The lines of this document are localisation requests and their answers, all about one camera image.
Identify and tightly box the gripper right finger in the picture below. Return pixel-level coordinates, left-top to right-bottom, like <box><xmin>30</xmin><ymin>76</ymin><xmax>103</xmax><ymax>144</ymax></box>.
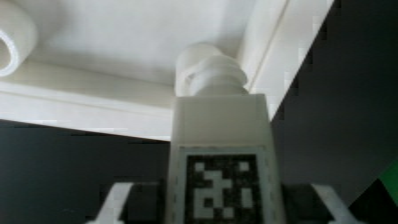
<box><xmin>313</xmin><ymin>184</ymin><xmax>366</xmax><ymax>224</ymax></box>

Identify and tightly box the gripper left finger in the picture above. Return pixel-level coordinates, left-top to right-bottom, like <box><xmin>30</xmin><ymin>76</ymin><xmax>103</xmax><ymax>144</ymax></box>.
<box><xmin>86</xmin><ymin>182</ymin><xmax>134</xmax><ymax>224</ymax></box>

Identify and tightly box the white leg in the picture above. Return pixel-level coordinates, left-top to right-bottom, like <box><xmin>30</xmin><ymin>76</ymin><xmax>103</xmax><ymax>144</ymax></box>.
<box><xmin>165</xmin><ymin>44</ymin><xmax>286</xmax><ymax>224</ymax></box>

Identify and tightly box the white square tabletop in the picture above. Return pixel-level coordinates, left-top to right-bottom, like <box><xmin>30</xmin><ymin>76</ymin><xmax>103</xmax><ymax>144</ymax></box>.
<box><xmin>0</xmin><ymin>0</ymin><xmax>338</xmax><ymax>140</ymax></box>

